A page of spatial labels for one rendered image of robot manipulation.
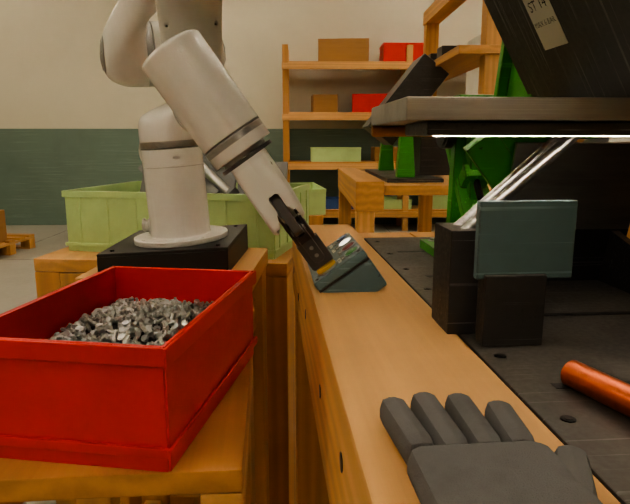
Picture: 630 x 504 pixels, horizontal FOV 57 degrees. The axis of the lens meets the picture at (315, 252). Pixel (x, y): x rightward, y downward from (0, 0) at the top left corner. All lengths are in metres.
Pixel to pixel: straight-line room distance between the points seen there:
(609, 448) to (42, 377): 0.46
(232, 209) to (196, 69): 0.85
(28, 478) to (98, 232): 1.18
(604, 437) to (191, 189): 0.90
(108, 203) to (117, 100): 6.42
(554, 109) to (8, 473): 0.57
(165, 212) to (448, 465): 0.92
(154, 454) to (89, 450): 0.06
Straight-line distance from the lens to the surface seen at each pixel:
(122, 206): 1.68
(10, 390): 0.62
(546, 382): 0.53
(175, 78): 0.73
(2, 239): 6.34
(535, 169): 0.63
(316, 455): 1.48
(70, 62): 8.31
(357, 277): 0.77
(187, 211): 1.17
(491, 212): 0.57
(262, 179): 0.71
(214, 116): 0.72
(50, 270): 1.70
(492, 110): 0.49
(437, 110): 0.48
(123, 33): 1.14
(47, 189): 8.43
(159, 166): 1.17
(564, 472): 0.35
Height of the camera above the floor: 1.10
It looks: 11 degrees down
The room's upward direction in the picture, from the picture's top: straight up
